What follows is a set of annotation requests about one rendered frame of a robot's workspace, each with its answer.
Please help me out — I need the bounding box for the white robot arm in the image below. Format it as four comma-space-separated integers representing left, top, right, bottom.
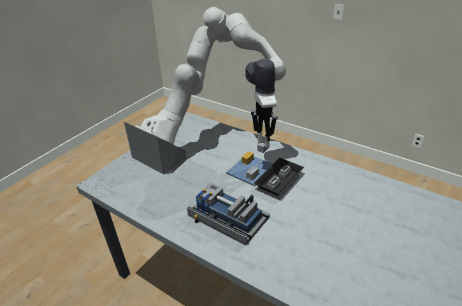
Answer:
136, 7, 286, 144

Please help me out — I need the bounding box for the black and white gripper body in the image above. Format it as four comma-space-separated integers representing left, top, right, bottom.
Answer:
256, 102, 273, 120

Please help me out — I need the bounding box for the yellow rectangular block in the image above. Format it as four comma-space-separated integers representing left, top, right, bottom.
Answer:
242, 151, 254, 164

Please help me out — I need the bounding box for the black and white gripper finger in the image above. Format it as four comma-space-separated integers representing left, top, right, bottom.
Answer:
251, 110, 263, 144
263, 114, 278, 148

